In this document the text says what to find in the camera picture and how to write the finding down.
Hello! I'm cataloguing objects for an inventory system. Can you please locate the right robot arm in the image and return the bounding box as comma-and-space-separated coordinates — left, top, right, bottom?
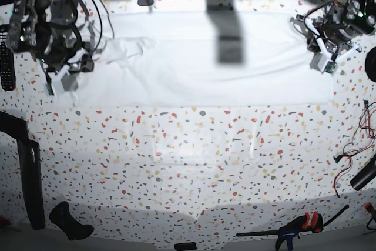
5, 0, 94, 95

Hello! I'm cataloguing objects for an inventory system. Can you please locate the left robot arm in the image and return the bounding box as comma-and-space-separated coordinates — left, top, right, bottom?
296, 0, 375, 75

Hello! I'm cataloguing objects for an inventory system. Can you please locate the black round object right edge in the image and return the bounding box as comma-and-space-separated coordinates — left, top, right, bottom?
365, 47, 376, 82

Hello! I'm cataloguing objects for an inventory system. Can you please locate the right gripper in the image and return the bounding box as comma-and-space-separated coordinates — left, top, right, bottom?
38, 36, 94, 94

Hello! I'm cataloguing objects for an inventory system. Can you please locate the black cylinder right edge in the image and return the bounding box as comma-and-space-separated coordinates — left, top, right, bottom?
350, 155, 375, 191

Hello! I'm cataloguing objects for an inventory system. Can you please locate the black orange bar clamp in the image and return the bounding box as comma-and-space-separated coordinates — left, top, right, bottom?
236, 205, 349, 251

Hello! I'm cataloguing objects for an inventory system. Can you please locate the orange clip right edge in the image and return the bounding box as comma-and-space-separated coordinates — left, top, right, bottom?
364, 202, 375, 213

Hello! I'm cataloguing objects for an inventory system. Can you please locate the white T-shirt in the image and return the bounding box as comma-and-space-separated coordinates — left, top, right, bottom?
54, 11, 334, 108

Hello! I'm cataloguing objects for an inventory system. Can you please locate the small black box bottom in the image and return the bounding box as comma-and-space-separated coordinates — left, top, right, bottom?
174, 242, 197, 251

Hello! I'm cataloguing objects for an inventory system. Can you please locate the black TV remote control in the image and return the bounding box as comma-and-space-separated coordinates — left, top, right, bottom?
1, 24, 16, 91

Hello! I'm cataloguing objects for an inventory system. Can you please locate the red black wire bundle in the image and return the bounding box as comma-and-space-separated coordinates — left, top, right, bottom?
333, 99, 376, 199

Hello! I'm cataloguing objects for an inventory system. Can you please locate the black bar clamp left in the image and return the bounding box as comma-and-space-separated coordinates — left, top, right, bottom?
1, 112, 45, 230

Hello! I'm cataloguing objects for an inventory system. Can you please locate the terrazzo pattern table cloth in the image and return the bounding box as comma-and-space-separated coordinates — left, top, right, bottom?
1, 0, 375, 250

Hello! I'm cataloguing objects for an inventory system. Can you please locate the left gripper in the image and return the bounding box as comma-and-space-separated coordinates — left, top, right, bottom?
304, 17, 361, 66

